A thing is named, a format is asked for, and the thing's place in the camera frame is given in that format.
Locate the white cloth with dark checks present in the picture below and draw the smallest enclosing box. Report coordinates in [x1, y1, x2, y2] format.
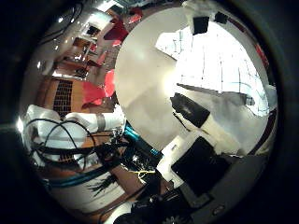
[154, 21, 278, 118]

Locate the red chair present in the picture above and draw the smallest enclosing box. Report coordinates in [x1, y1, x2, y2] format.
[103, 19, 130, 42]
[104, 69, 117, 98]
[81, 80, 107, 107]

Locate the wooden panel with dark grid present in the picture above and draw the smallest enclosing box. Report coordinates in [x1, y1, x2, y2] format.
[51, 78, 74, 118]

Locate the teal metal mount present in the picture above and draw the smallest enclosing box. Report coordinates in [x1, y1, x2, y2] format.
[123, 122, 164, 158]

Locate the blue cable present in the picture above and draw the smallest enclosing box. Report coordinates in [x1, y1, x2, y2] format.
[46, 164, 121, 189]

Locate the black cable bundle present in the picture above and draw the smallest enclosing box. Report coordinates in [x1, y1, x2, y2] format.
[26, 118, 127, 164]

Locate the thin black cable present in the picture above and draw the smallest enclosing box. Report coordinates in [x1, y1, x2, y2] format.
[39, 2, 84, 45]

